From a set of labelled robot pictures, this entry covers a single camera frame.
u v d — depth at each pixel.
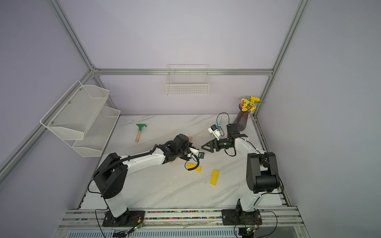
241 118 1.02
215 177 0.87
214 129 0.81
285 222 0.74
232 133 0.76
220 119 1.16
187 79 0.95
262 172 0.48
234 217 0.73
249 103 0.92
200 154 0.75
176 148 0.68
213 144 0.78
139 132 1.08
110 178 0.46
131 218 0.72
